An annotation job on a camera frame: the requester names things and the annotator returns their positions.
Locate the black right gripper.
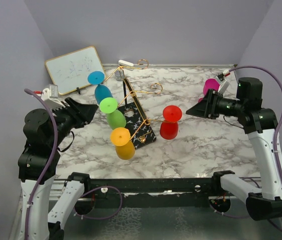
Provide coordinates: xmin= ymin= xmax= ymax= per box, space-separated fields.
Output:
xmin=186 ymin=88 xmax=245 ymax=119

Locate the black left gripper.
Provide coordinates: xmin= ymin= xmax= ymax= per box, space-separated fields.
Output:
xmin=49 ymin=96 xmax=99 ymax=147

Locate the magenta wine glass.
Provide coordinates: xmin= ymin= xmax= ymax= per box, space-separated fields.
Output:
xmin=198 ymin=78 xmax=220 ymax=102

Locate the red wine glass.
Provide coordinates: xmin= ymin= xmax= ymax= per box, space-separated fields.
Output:
xmin=160 ymin=105 xmax=182 ymax=140

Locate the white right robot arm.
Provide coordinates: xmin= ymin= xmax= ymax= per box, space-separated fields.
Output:
xmin=186 ymin=77 xmax=282 ymax=221

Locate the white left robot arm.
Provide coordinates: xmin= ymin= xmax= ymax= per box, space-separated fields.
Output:
xmin=18 ymin=97 xmax=98 ymax=240

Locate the blue wine glass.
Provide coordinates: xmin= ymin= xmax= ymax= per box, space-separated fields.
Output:
xmin=87 ymin=71 xmax=113 ymax=104

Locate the green wine glass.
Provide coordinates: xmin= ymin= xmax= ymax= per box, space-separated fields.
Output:
xmin=99 ymin=97 xmax=126 ymax=130

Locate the orange wine glass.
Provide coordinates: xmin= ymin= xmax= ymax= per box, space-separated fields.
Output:
xmin=110 ymin=127 xmax=135 ymax=160

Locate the black patterned rack base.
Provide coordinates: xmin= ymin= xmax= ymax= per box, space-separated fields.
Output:
xmin=118 ymin=78 xmax=163 ymax=150

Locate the small framed whiteboard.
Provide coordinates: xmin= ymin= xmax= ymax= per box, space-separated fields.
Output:
xmin=45 ymin=46 xmax=105 ymax=96

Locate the white marker eraser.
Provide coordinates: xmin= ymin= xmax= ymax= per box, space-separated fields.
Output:
xmin=118 ymin=59 xmax=134 ymax=67

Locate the black front mounting bar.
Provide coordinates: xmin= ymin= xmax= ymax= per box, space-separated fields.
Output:
xmin=67 ymin=171 xmax=240 ymax=210

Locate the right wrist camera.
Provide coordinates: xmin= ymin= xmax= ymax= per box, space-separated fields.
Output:
xmin=216 ymin=70 xmax=230 ymax=94

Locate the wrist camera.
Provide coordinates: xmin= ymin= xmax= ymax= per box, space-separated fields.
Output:
xmin=216 ymin=70 xmax=230 ymax=94
xmin=33 ymin=84 xmax=66 ymax=112

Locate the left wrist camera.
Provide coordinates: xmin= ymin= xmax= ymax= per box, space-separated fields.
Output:
xmin=33 ymin=84 xmax=66 ymax=112

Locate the gold wire glass rack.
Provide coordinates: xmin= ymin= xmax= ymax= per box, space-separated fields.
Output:
xmin=103 ymin=58 xmax=165 ymax=145

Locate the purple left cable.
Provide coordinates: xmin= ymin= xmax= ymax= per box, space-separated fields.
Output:
xmin=24 ymin=88 xmax=124 ymax=240

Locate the purple cable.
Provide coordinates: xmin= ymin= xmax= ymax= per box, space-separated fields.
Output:
xmin=24 ymin=88 xmax=124 ymax=240
xmin=213 ymin=65 xmax=282 ymax=235

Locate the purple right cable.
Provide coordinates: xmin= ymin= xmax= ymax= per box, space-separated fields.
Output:
xmin=213 ymin=65 xmax=282 ymax=235

